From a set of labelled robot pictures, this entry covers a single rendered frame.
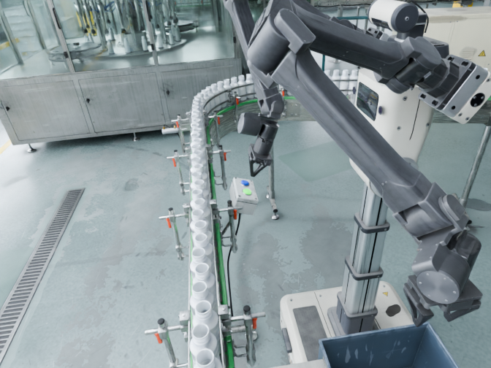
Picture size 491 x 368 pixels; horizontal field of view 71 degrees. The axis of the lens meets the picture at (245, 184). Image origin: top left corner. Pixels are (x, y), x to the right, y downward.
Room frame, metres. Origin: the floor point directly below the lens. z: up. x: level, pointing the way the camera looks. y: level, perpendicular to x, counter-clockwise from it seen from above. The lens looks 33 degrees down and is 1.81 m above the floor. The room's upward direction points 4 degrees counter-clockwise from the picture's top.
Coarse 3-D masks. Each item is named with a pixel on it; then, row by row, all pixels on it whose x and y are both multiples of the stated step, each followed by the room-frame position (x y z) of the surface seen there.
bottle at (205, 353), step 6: (198, 354) 0.39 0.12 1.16; (204, 354) 0.40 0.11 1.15; (210, 354) 0.40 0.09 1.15; (198, 360) 0.39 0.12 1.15; (204, 360) 0.41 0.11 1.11; (210, 360) 0.41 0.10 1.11; (216, 360) 0.40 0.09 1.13; (198, 366) 0.37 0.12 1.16; (204, 366) 0.37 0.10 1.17; (210, 366) 0.37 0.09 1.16; (216, 366) 0.38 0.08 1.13
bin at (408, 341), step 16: (352, 336) 0.54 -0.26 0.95; (368, 336) 0.55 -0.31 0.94; (384, 336) 0.55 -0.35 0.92; (400, 336) 0.56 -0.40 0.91; (416, 336) 0.56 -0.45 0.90; (432, 336) 0.54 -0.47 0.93; (320, 352) 0.53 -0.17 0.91; (336, 352) 0.54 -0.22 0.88; (352, 352) 0.54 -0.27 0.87; (368, 352) 0.55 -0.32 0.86; (384, 352) 0.55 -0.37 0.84; (400, 352) 0.56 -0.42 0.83; (416, 352) 0.56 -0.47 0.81; (432, 352) 0.52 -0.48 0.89; (448, 352) 0.48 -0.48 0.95
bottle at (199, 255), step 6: (192, 252) 0.68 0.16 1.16; (198, 252) 0.69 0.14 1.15; (204, 252) 0.69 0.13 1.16; (192, 258) 0.68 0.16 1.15; (198, 258) 0.66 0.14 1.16; (204, 258) 0.67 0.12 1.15; (192, 264) 0.67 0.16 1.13; (210, 264) 0.67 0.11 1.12; (192, 270) 0.66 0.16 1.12; (210, 270) 0.67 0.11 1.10; (192, 276) 0.66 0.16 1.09
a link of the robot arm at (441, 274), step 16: (448, 208) 0.41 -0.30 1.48; (464, 224) 0.40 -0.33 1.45; (416, 240) 0.42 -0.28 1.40; (432, 240) 0.40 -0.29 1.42; (448, 240) 0.38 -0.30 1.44; (416, 256) 0.38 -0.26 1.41; (432, 256) 0.35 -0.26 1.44; (448, 256) 0.36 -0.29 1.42; (416, 272) 0.35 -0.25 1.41; (432, 272) 0.34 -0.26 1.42; (448, 272) 0.33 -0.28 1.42; (464, 272) 0.34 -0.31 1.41; (432, 288) 0.33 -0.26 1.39; (448, 288) 0.32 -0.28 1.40
